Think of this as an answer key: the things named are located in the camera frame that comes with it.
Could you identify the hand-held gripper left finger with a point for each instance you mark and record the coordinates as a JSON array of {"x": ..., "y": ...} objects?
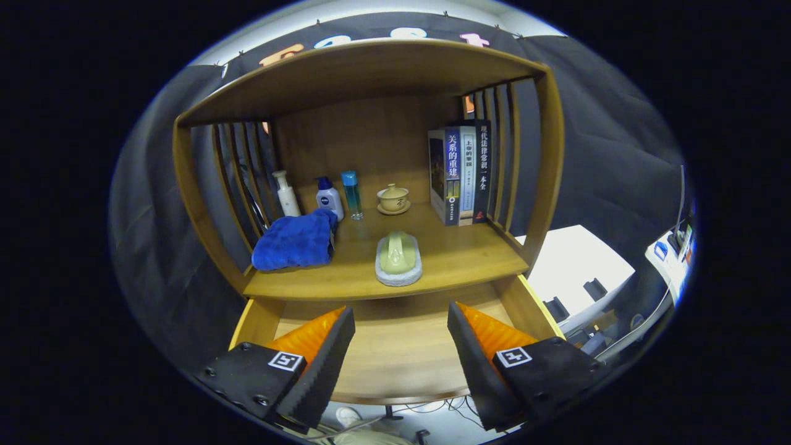
[{"x": 318, "y": 371}]

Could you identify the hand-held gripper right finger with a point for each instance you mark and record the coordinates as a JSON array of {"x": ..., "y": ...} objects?
[{"x": 482, "y": 371}]

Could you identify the wooden drawer with black knob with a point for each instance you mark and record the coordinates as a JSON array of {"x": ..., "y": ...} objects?
[{"x": 401, "y": 352}]

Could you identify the green scrub brush white pad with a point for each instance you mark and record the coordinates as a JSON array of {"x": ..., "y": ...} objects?
[{"x": 398, "y": 256}]

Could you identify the wooden countertop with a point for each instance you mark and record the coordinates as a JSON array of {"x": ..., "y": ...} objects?
[{"x": 457, "y": 253}]

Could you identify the white side cabinet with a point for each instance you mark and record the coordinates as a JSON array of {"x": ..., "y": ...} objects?
[{"x": 575, "y": 259}]

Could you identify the blue towel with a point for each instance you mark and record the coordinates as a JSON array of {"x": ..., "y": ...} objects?
[{"x": 293, "y": 244}]

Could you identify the white lotion bottle blue cap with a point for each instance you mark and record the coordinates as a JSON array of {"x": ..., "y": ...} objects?
[{"x": 329, "y": 201}]

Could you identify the cream pump bottle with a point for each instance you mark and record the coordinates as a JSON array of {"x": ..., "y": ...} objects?
[{"x": 287, "y": 198}]

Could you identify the teal bottle blue cap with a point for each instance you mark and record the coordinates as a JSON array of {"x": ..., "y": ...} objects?
[{"x": 353, "y": 198}]

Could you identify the beige lidded tea cup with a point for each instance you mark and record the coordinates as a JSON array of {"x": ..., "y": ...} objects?
[{"x": 393, "y": 199}]

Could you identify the light blue spine book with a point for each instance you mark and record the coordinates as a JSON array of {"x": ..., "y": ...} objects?
[{"x": 468, "y": 176}]

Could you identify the dark blue spine book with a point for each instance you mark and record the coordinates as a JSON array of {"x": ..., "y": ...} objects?
[{"x": 442, "y": 179}]

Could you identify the black spine book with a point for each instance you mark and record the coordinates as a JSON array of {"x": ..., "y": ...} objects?
[{"x": 482, "y": 170}]

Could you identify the white side desk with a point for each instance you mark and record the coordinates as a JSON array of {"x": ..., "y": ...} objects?
[{"x": 667, "y": 259}]

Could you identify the wooden cabinet frame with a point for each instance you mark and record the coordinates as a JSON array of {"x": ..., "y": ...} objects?
[{"x": 358, "y": 80}]

